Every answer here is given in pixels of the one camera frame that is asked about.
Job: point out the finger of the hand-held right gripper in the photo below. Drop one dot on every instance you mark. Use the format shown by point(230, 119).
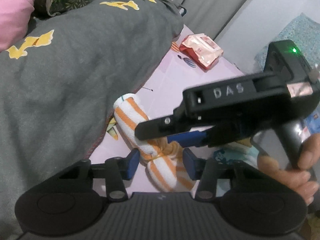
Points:
point(190, 137)
point(150, 130)

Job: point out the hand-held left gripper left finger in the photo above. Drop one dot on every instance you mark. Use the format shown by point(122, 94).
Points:
point(133, 162)

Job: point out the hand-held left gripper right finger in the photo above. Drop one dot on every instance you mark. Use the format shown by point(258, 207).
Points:
point(190, 162)

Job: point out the orange striped towel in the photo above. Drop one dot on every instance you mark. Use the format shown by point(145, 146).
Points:
point(130, 115)

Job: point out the person's right hand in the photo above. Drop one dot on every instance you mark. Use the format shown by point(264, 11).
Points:
point(310, 155)

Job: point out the red pink wipes packet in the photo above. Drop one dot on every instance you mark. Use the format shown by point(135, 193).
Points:
point(201, 51)

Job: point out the grey blanket yellow prints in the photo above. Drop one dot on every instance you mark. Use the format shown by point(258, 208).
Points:
point(75, 67)

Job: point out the grey curtain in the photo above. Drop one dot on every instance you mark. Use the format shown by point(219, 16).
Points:
point(200, 0)

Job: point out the pink blanket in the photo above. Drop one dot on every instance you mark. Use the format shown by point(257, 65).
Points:
point(12, 10)

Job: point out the teal patterned wall cloth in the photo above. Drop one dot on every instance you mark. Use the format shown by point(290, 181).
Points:
point(297, 30)

